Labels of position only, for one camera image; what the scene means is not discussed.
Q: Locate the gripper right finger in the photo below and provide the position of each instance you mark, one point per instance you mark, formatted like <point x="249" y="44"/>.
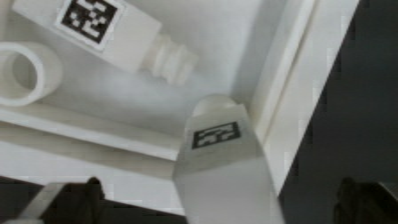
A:
<point x="366" y="204"/>

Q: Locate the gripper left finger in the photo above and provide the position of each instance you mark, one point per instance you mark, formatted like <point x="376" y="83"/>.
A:
<point x="69" y="203"/>

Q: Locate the white square tabletop part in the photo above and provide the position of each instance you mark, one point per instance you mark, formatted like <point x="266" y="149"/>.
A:
<point x="99" y="131"/>

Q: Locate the white leg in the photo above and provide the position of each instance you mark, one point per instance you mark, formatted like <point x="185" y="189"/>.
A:
<point x="110" y="28"/>
<point x="222" y="176"/>

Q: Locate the white leg on tabletop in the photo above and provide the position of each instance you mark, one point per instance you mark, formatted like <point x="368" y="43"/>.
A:
<point x="110" y="28"/>

